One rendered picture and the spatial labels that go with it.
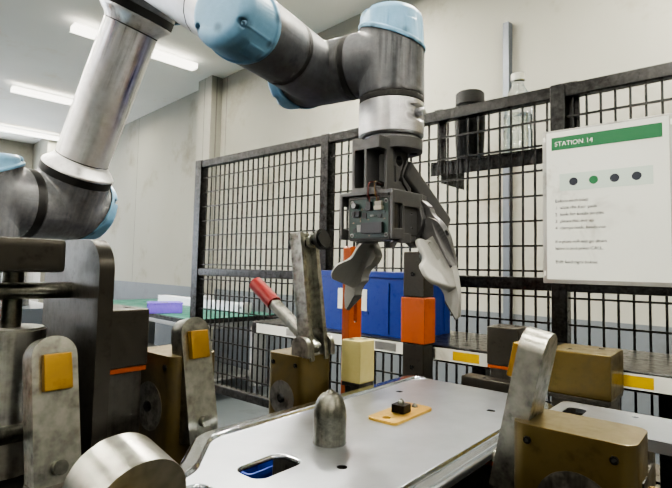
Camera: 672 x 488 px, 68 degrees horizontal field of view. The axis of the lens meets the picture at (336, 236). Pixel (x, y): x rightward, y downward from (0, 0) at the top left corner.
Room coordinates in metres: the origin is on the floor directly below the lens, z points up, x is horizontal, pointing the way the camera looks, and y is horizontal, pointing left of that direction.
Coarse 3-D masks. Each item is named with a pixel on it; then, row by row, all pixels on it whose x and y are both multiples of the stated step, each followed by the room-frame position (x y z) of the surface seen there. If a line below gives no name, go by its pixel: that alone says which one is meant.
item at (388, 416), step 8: (392, 408) 0.58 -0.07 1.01; (400, 408) 0.58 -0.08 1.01; (408, 408) 0.58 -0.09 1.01; (416, 408) 0.60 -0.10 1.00; (424, 408) 0.60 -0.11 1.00; (368, 416) 0.56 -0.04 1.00; (376, 416) 0.56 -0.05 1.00; (384, 416) 0.57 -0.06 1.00; (392, 416) 0.57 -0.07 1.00; (400, 416) 0.57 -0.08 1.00; (408, 416) 0.57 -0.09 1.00; (416, 416) 0.57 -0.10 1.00; (392, 424) 0.54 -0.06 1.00
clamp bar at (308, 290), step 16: (304, 240) 0.67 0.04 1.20; (320, 240) 0.66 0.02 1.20; (304, 256) 0.67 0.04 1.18; (304, 272) 0.67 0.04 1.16; (320, 272) 0.69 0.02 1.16; (304, 288) 0.66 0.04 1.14; (320, 288) 0.69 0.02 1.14; (304, 304) 0.66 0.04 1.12; (320, 304) 0.68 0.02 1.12; (304, 320) 0.66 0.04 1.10; (320, 320) 0.68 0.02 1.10; (304, 336) 0.66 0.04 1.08; (320, 336) 0.68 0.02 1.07; (320, 352) 0.68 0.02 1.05
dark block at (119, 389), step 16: (112, 320) 0.51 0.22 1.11; (128, 320) 0.52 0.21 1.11; (144, 320) 0.53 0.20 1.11; (112, 336) 0.51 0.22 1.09; (128, 336) 0.52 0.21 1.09; (144, 336) 0.53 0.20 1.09; (112, 352) 0.51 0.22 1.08; (128, 352) 0.52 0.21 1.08; (144, 352) 0.53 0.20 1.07; (112, 368) 0.51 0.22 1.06; (128, 368) 0.52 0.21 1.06; (144, 368) 0.54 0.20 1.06; (112, 384) 0.51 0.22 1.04; (128, 384) 0.53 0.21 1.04; (112, 400) 0.51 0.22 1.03; (128, 400) 0.53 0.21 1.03; (112, 416) 0.51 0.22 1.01; (128, 416) 0.53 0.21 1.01; (112, 432) 0.51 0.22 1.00; (128, 432) 0.53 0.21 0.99
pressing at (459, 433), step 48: (384, 384) 0.72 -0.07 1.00; (432, 384) 0.74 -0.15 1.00; (240, 432) 0.51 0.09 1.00; (288, 432) 0.51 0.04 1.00; (384, 432) 0.52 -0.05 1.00; (432, 432) 0.52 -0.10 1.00; (480, 432) 0.53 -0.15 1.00; (192, 480) 0.40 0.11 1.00; (240, 480) 0.40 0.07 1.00; (288, 480) 0.40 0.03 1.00; (336, 480) 0.40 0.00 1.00; (384, 480) 0.40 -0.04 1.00; (432, 480) 0.41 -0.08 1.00
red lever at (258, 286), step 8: (256, 280) 0.74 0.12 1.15; (256, 288) 0.74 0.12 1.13; (264, 288) 0.73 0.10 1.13; (264, 296) 0.73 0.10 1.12; (272, 296) 0.72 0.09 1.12; (272, 304) 0.72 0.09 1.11; (280, 304) 0.72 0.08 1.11; (280, 312) 0.71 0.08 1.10; (288, 312) 0.71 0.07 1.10; (288, 320) 0.70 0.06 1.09; (288, 328) 0.70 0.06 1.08; (296, 328) 0.69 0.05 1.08; (296, 336) 0.69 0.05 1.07; (320, 344) 0.67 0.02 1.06
